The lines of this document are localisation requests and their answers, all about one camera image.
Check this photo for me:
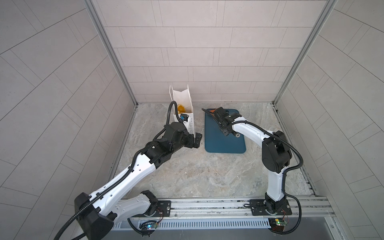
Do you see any left circuit board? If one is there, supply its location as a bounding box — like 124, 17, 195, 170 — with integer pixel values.
140, 220, 159, 231

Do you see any white paper bag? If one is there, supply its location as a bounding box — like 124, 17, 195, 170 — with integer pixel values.
170, 86, 196, 135

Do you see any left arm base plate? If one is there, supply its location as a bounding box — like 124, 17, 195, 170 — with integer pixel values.
149, 201, 172, 218

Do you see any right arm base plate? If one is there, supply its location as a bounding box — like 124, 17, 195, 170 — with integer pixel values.
249, 198, 292, 216

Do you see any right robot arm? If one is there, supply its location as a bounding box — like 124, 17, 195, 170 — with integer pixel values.
202, 107, 304, 215

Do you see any circuit board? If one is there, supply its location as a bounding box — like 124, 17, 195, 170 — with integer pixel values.
268, 218, 289, 233
140, 220, 159, 231

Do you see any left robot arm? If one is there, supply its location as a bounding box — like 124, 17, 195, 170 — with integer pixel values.
55, 101, 202, 240

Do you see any small striped bun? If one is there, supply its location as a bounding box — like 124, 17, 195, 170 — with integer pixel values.
177, 105, 187, 114

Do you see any blue rectangular tray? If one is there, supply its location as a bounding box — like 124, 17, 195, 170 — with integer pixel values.
204, 113, 246, 154

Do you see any right circuit board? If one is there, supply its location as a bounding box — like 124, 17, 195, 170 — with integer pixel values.
268, 218, 289, 233

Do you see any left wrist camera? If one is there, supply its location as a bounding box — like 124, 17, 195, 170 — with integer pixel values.
179, 113, 193, 123

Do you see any aluminium rail frame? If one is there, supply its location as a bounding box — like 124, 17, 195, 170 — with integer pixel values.
112, 196, 347, 240

